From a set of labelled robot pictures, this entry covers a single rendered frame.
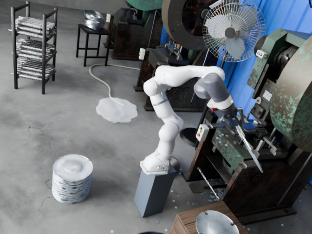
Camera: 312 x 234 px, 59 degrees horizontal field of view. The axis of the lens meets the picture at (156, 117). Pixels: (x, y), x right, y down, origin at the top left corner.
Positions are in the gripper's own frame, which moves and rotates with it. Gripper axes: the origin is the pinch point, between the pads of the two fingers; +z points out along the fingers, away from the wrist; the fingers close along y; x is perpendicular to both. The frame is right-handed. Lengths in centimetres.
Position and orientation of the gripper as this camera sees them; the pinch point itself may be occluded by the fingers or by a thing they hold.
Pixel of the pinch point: (240, 131)
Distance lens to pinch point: 154.9
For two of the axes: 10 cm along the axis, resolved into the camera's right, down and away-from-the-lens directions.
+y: 8.5, -4.8, -2.1
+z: 5.2, 7.0, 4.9
